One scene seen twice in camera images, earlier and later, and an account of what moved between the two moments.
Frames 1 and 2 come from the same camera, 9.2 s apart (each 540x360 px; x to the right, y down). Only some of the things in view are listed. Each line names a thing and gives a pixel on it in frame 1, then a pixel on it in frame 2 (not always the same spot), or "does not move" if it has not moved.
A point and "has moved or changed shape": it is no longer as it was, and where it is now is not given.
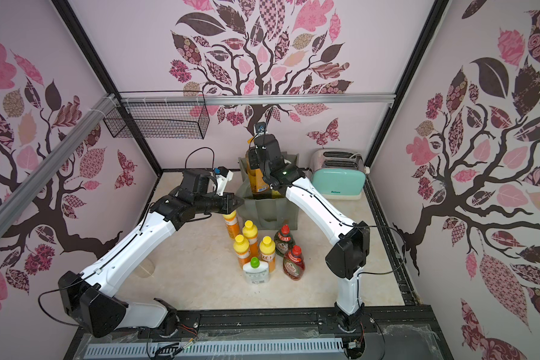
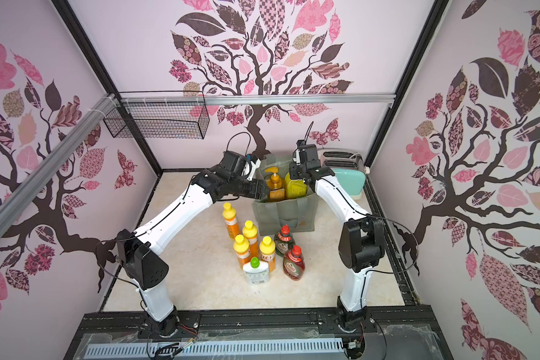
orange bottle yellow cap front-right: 267,250 does not move
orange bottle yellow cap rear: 232,224 does not move
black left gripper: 229,206 -> 257,189
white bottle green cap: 256,271 does not move
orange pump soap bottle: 259,187 has moved or changed shape
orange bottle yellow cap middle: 251,232 does not move
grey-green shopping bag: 259,214 has moved or changed shape
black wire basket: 160,115 does not move
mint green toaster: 338,174 does not move
